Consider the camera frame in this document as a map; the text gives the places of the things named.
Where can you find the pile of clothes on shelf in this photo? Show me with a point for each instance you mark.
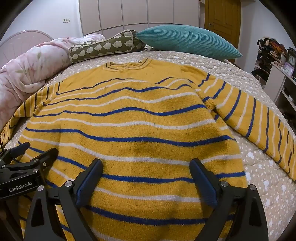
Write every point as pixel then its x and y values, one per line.
pixel 269 53

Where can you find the olive hedgehog print bolster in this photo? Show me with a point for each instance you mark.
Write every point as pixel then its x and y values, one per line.
pixel 104 47

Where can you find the pink floral comforter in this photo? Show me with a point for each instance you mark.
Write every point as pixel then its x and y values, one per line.
pixel 30 67

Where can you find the small purple clock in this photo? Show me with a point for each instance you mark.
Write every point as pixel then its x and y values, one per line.
pixel 288 68

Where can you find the white shelf cabinet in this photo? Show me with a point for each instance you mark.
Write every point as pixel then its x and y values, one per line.
pixel 277 81

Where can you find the beige panelled wardrobe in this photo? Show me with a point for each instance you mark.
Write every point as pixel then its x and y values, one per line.
pixel 138 14

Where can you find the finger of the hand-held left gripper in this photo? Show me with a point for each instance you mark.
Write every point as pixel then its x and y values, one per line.
pixel 47 157
pixel 16 150

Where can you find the yellow striped knit sweater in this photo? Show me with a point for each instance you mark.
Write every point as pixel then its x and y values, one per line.
pixel 138 120

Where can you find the pink rounded headboard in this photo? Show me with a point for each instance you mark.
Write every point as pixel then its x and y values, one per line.
pixel 20 38

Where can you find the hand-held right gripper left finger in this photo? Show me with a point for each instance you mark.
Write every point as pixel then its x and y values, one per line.
pixel 89 183

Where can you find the brown wooden door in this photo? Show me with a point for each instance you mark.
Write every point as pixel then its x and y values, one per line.
pixel 222 20

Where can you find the black table clock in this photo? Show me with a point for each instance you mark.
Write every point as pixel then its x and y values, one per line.
pixel 291 58

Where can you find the beige dotted bedspread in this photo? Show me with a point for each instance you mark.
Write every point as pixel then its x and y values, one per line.
pixel 261 185

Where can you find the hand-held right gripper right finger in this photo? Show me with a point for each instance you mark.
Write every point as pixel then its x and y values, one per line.
pixel 204 183

